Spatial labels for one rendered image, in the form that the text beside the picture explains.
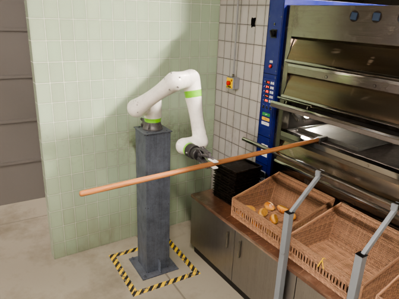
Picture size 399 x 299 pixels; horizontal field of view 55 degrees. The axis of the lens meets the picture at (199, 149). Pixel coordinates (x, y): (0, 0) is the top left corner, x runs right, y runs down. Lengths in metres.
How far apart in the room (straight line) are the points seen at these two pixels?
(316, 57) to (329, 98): 0.29
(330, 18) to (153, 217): 1.90
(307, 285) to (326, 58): 1.44
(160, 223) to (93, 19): 1.63
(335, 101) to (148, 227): 1.65
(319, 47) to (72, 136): 1.96
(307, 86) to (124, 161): 1.64
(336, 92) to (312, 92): 0.19
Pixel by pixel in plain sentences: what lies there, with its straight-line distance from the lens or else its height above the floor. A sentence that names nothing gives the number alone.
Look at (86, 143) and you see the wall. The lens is 3.25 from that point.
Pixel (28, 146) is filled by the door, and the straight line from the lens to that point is 4.47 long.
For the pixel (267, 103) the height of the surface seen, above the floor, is 1.37.
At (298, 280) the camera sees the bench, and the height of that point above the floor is 0.53.
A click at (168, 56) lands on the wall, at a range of 3.39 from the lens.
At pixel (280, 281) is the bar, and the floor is 0.48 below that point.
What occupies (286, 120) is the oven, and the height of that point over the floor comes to 1.26.
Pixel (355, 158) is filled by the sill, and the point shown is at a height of 1.17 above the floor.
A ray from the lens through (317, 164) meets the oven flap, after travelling 2.89.
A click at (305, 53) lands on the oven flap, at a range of 2.87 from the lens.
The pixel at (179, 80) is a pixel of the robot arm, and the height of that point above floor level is 1.63.
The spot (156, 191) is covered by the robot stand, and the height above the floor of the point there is 0.73.
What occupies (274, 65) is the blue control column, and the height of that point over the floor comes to 1.67.
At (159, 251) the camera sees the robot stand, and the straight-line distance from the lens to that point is 3.25.
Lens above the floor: 2.02
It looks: 19 degrees down
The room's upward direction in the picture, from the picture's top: 2 degrees clockwise
